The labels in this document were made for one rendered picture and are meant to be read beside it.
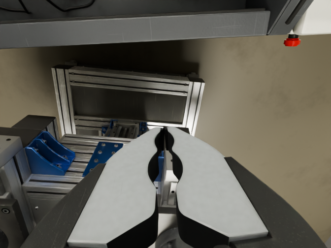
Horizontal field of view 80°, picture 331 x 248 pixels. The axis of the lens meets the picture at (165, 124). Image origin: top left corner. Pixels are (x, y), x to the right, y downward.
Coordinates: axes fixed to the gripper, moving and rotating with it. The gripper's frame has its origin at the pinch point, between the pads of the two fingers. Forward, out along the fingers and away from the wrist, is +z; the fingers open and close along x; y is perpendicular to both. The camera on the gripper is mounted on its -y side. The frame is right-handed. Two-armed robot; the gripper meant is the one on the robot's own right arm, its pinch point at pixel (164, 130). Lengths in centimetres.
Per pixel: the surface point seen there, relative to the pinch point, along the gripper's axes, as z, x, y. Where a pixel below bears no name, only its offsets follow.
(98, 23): 26.9, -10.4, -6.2
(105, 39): 26.9, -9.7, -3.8
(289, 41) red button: 41, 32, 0
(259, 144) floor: 122, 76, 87
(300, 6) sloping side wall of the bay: 22.4, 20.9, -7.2
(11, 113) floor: 122, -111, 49
